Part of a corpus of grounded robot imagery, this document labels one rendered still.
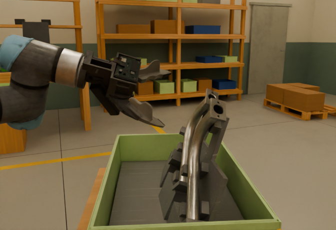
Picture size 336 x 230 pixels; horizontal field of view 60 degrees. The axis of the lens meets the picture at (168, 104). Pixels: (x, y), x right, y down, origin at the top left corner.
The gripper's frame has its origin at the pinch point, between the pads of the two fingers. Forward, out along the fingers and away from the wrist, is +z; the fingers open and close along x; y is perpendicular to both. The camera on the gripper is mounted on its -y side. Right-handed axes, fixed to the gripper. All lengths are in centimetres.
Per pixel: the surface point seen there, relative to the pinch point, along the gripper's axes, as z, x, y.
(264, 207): 28.6, -17.7, -7.7
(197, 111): 14.0, 11.2, -17.2
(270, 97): 292, 317, -343
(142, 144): 5, 14, -55
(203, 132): 12.2, -1.9, -7.1
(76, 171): -25, 65, -254
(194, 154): 11.4, -6.6, -11.1
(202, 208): 13.8, -19.9, -10.0
